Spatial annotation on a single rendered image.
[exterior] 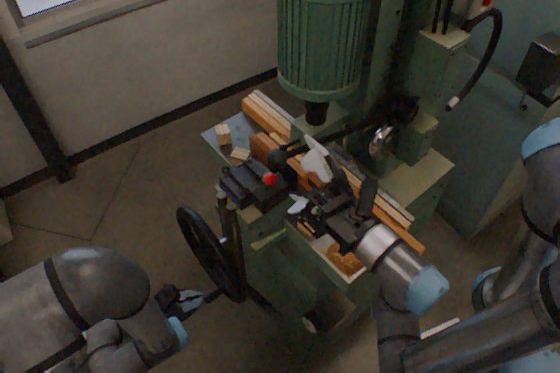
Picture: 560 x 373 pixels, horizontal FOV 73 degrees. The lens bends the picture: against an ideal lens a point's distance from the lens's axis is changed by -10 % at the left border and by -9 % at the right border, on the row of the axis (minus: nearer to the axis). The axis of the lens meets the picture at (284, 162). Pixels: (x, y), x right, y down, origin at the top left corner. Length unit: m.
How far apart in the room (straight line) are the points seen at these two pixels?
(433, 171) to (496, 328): 0.82
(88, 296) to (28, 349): 0.10
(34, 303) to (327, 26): 0.62
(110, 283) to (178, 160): 1.84
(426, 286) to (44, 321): 0.53
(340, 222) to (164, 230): 1.53
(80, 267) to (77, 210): 1.78
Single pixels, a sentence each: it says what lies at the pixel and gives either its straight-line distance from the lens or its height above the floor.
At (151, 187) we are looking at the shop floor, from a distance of 2.32.
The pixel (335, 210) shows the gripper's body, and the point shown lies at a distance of 0.70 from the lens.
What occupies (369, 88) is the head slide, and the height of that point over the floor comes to 1.16.
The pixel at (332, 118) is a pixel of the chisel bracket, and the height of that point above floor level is 1.07.
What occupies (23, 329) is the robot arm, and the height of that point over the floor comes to 1.25.
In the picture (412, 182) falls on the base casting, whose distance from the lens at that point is 1.27.
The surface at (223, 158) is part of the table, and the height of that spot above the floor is 0.90.
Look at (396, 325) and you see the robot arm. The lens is 0.73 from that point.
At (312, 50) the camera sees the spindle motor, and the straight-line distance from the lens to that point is 0.78.
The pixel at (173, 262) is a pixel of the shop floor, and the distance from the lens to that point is 2.04.
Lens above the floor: 1.75
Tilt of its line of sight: 49 degrees down
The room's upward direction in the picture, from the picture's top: straight up
